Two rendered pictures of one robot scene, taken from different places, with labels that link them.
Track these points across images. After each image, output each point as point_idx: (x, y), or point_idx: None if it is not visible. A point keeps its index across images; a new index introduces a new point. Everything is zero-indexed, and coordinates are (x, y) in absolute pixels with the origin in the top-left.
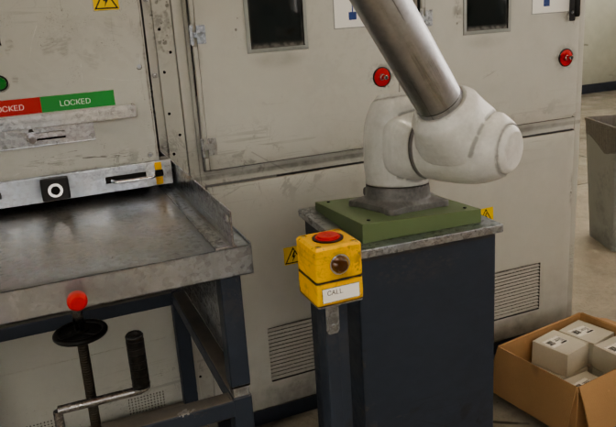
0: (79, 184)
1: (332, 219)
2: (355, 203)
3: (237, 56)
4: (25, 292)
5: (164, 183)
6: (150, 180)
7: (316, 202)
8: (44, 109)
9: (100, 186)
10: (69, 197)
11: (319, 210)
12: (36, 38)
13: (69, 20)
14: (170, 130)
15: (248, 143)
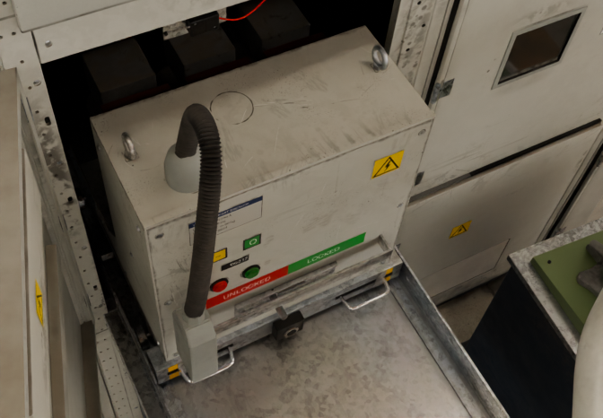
0: (309, 310)
1: (560, 302)
2: (587, 286)
3: (478, 94)
4: None
5: (389, 279)
6: (378, 283)
7: (536, 261)
8: (290, 271)
9: (328, 304)
10: (301, 329)
11: (537, 270)
12: (300, 223)
13: (340, 196)
14: None
15: (456, 163)
